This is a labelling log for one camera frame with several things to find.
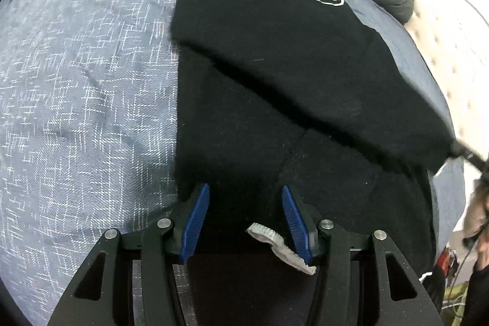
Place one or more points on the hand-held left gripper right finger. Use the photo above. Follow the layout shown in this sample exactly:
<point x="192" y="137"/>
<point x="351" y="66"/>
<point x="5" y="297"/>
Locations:
<point x="296" y="223"/>

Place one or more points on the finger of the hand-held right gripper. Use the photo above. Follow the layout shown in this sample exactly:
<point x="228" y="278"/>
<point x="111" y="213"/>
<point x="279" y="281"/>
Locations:
<point x="468" y="152"/>

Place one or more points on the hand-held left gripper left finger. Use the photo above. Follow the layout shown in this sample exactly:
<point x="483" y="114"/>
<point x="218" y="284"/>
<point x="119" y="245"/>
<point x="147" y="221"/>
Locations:
<point x="195" y="223"/>

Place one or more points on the black long-sleeve shirt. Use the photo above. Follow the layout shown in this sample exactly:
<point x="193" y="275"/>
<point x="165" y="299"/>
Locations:
<point x="267" y="43"/>

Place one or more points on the person's right forearm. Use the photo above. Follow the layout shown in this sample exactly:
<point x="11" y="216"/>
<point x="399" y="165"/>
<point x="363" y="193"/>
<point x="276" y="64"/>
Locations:
<point x="479" y="291"/>

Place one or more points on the person's right hand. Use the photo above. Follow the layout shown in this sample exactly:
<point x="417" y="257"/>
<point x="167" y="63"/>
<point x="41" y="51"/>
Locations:
<point x="477" y="211"/>

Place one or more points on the beige tufted headboard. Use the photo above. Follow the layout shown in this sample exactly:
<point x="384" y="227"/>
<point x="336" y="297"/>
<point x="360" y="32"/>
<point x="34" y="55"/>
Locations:
<point x="450" y="43"/>

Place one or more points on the colourful clutter pile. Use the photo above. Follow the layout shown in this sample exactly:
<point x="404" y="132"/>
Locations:
<point x="447" y="284"/>

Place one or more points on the blue woven bed blanket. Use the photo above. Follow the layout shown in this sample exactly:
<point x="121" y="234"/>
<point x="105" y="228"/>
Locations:
<point x="95" y="62"/>

